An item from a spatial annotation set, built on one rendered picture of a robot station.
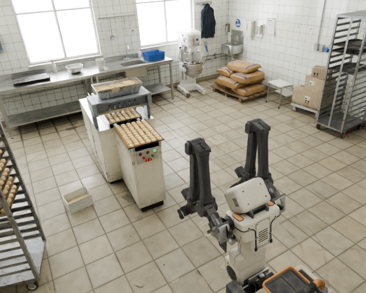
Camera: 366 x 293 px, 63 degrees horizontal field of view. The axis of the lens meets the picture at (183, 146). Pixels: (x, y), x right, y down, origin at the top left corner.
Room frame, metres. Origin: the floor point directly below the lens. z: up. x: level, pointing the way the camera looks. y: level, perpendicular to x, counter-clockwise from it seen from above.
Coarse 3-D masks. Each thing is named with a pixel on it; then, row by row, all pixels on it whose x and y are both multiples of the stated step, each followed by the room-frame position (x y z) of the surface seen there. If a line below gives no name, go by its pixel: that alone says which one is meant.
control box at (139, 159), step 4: (148, 148) 2.72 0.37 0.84; (152, 148) 2.72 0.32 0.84; (156, 148) 2.73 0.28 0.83; (136, 152) 2.65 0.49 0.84; (140, 152) 2.66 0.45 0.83; (144, 152) 2.68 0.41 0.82; (152, 152) 2.71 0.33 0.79; (156, 152) 2.73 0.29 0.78; (140, 156) 2.65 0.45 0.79; (144, 156) 2.67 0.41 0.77; (148, 156) 2.69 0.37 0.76; (156, 156) 2.73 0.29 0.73; (140, 160) 2.65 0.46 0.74; (144, 160) 2.67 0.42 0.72; (148, 160) 2.69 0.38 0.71
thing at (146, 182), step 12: (120, 144) 3.04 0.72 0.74; (156, 144) 2.80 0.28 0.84; (120, 156) 3.15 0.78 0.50; (132, 156) 2.65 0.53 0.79; (132, 168) 2.67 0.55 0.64; (144, 168) 2.70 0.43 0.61; (156, 168) 2.76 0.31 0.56; (132, 180) 2.75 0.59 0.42; (144, 180) 2.69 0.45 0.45; (156, 180) 2.75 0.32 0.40; (132, 192) 2.84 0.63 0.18; (144, 192) 2.68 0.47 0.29; (156, 192) 2.74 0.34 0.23; (144, 204) 2.67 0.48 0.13; (156, 204) 2.77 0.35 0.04
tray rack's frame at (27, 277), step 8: (40, 240) 2.18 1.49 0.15; (0, 248) 2.10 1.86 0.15; (32, 248) 2.08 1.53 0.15; (40, 248) 2.08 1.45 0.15; (0, 256) 2.00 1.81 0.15; (8, 256) 2.00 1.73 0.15; (24, 256) 1.99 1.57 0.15; (32, 256) 1.98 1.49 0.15; (40, 256) 1.98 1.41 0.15; (0, 264) 1.91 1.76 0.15; (8, 264) 1.91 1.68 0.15; (24, 264) 1.90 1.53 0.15; (40, 264) 1.89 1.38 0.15; (0, 272) 1.82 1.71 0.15; (8, 272) 1.82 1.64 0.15; (24, 272) 1.81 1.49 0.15; (40, 272) 1.82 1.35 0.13; (0, 280) 1.74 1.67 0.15; (8, 280) 1.73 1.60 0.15; (16, 280) 1.73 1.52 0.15; (24, 280) 1.72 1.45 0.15; (32, 280) 1.73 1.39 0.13; (0, 288) 1.67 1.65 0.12
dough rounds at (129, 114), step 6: (132, 108) 3.71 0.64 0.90; (108, 114) 3.51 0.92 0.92; (114, 114) 3.50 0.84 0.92; (120, 114) 3.49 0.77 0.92; (126, 114) 3.48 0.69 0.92; (132, 114) 3.51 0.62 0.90; (138, 114) 3.50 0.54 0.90; (108, 120) 3.36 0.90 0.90; (114, 120) 3.31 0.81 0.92; (120, 120) 3.34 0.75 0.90
